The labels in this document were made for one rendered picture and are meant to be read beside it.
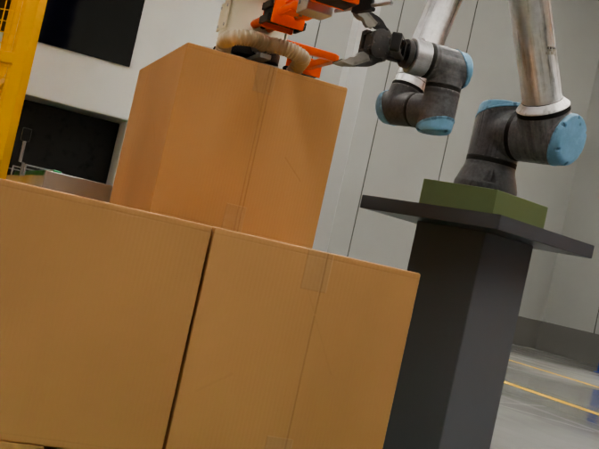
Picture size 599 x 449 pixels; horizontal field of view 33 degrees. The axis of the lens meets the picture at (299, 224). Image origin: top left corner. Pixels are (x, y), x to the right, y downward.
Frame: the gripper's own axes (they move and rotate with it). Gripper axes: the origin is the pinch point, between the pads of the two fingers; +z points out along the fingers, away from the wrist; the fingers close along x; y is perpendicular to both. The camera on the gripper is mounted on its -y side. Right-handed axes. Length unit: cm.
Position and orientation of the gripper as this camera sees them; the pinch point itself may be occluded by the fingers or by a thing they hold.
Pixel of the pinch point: (339, 31)
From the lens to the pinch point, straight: 246.9
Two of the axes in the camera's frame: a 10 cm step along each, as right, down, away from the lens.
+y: -3.5, -0.5, 9.4
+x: 2.0, -9.8, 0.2
